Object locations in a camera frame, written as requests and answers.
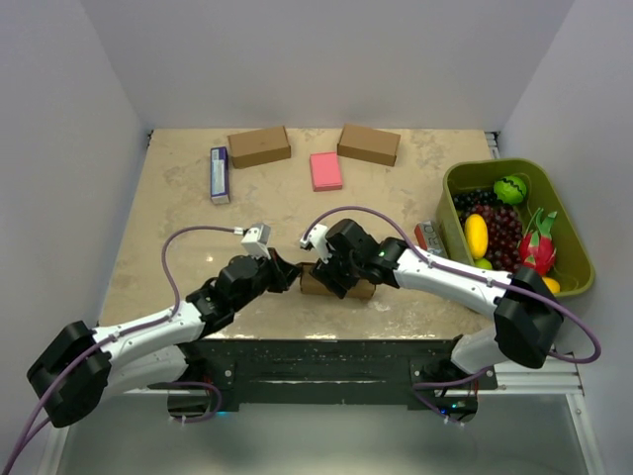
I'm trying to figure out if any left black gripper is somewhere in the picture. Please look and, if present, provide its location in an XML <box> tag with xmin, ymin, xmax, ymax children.
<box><xmin>232</xmin><ymin>248</ymin><xmax>303</xmax><ymax>313</ymax></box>

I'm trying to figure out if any brown cardboard box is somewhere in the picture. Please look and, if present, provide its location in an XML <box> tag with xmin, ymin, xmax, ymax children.
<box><xmin>300</xmin><ymin>262</ymin><xmax>376</xmax><ymax>301</ymax></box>

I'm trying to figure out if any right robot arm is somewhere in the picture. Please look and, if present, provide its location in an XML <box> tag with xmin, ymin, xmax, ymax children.
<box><xmin>300</xmin><ymin>219</ymin><xmax>563</xmax><ymax>389</ymax></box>

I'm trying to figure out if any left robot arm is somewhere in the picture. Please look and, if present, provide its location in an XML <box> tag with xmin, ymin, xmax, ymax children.
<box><xmin>27</xmin><ymin>248</ymin><xmax>301</xmax><ymax>428</ymax></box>

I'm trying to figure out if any left folded cardboard box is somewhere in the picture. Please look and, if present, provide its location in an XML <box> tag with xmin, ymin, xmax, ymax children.
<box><xmin>227</xmin><ymin>126</ymin><xmax>292</xmax><ymax>169</ymax></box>

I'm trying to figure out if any folded cardboard box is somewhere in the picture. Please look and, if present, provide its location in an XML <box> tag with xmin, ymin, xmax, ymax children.
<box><xmin>227</xmin><ymin>126</ymin><xmax>292</xmax><ymax>169</ymax></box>
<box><xmin>337</xmin><ymin>124</ymin><xmax>401</xmax><ymax>167</ymax></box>

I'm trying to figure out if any right folded cardboard box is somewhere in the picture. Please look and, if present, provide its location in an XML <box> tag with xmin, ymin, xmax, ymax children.
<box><xmin>337</xmin><ymin>124</ymin><xmax>401</xmax><ymax>167</ymax></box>

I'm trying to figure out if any purple toothpaste box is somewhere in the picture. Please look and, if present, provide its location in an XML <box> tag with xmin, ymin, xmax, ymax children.
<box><xmin>210</xmin><ymin>146</ymin><xmax>230</xmax><ymax>205</ymax></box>

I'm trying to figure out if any red silver snack packet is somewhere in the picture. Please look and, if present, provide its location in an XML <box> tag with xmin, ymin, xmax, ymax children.
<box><xmin>414</xmin><ymin>220</ymin><xmax>448</xmax><ymax>258</ymax></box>

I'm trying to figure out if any pink sticky note pad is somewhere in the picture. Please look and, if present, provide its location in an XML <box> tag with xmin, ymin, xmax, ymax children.
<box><xmin>310</xmin><ymin>152</ymin><xmax>343</xmax><ymax>192</ymax></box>

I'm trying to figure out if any yellow toy lemon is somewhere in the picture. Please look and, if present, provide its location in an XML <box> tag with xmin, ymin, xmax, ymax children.
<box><xmin>464</xmin><ymin>214</ymin><xmax>489</xmax><ymax>260</ymax></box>

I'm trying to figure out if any green toy lime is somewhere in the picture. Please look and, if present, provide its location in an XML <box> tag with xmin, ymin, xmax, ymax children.
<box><xmin>474</xmin><ymin>257</ymin><xmax>494</xmax><ymax>270</ymax></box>

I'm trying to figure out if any black grape bunch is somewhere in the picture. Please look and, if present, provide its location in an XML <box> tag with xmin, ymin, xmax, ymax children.
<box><xmin>452</xmin><ymin>189</ymin><xmax>500</xmax><ymax>212</ymax></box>

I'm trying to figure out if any olive green plastic bin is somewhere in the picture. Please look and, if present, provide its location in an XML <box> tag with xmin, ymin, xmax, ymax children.
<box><xmin>435</xmin><ymin>158</ymin><xmax>594</xmax><ymax>300</ymax></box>

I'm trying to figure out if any dark red grape bunch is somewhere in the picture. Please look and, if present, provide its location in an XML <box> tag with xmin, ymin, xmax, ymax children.
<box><xmin>460</xmin><ymin>206</ymin><xmax>523</xmax><ymax>272</ymax></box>

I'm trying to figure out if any green toy melon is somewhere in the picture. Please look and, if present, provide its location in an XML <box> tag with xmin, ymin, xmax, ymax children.
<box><xmin>493</xmin><ymin>175</ymin><xmax>528</xmax><ymax>205</ymax></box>

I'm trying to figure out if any pink dragon fruit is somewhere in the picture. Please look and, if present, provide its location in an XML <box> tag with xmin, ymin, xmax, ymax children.
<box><xmin>518</xmin><ymin>208</ymin><xmax>557</xmax><ymax>276</ymax></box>

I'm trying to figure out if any orange yellow mango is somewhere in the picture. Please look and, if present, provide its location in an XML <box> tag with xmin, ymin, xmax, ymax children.
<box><xmin>542</xmin><ymin>276</ymin><xmax>561</xmax><ymax>295</ymax></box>

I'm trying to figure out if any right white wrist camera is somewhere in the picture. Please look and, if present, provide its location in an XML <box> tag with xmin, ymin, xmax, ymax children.
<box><xmin>300</xmin><ymin>224</ymin><xmax>331</xmax><ymax>263</ymax></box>

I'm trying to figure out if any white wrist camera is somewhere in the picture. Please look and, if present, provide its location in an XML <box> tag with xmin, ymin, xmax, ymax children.
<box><xmin>300</xmin><ymin>224</ymin><xmax>331</xmax><ymax>263</ymax></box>
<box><xmin>233</xmin><ymin>223</ymin><xmax>271</xmax><ymax>259</ymax></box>

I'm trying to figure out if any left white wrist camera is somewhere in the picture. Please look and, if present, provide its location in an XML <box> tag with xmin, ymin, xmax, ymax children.
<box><xmin>233</xmin><ymin>223</ymin><xmax>271</xmax><ymax>259</ymax></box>

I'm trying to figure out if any black base frame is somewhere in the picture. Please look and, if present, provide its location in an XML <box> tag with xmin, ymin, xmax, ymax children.
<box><xmin>163</xmin><ymin>339</ymin><xmax>497</xmax><ymax>422</ymax></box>

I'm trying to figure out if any aluminium rail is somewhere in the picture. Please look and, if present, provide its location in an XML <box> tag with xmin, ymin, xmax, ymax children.
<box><xmin>123</xmin><ymin>350</ymin><xmax>589</xmax><ymax>397</ymax></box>

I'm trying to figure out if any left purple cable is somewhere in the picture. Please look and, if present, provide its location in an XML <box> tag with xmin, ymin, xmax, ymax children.
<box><xmin>0</xmin><ymin>225</ymin><xmax>243</xmax><ymax>475</ymax></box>

